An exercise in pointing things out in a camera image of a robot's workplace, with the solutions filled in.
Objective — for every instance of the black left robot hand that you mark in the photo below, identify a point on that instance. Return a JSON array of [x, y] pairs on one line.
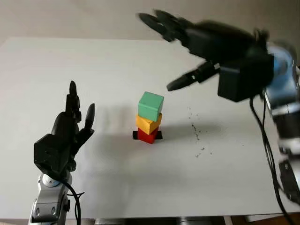
[[66, 129]]

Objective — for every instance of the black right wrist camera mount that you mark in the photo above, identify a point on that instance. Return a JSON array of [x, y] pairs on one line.
[[243, 79]]

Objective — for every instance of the dark robot torso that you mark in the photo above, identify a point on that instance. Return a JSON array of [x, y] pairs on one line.
[[150, 220]]

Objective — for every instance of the red block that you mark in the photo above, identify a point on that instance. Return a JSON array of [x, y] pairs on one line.
[[146, 137]]

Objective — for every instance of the yellow block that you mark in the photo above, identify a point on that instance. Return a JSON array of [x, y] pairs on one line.
[[146, 125]]

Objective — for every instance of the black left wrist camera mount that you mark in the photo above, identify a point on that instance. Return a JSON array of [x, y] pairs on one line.
[[51, 154]]

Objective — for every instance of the green block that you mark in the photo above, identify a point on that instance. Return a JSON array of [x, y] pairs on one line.
[[148, 105]]

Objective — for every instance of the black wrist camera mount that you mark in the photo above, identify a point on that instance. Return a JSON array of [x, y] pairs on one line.
[[243, 79], [51, 154]]

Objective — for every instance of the black tape strip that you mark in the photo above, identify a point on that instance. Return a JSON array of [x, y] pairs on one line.
[[135, 136]]

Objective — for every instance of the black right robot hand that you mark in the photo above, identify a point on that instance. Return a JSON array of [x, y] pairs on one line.
[[218, 42]]

